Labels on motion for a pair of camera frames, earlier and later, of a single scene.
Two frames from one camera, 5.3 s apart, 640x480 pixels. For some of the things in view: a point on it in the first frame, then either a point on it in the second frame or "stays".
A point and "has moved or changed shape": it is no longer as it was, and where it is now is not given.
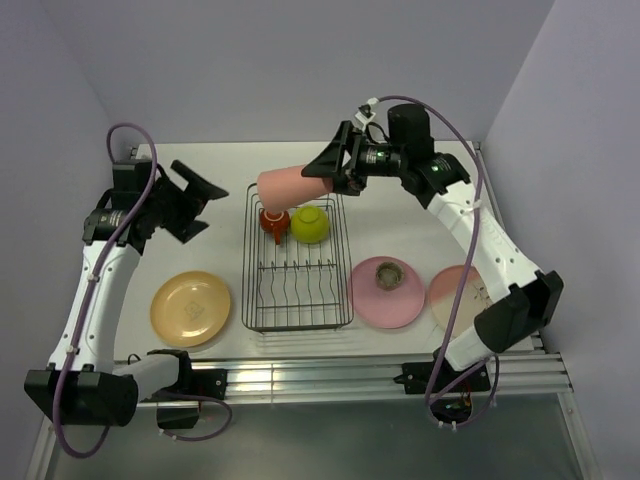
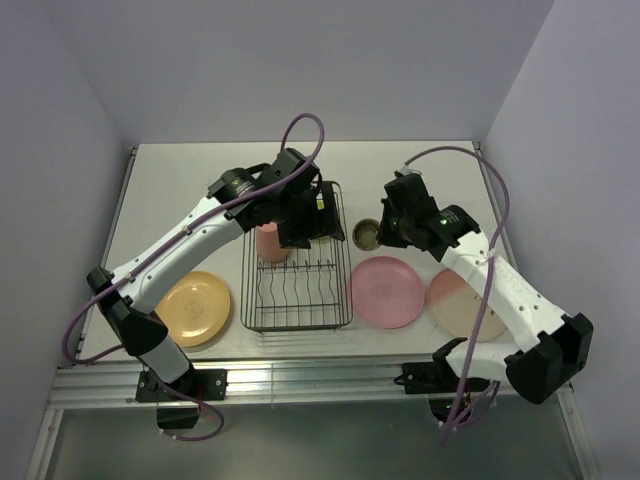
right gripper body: [373, 161] to [394, 227]
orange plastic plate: [190, 309] stays
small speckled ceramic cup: [389, 275] to [366, 234]
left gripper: [193, 198] to [321, 222]
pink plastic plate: [384, 308] stays
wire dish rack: [293, 285] stays
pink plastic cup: [283, 187] has moved or changed shape
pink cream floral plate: [474, 299] stays
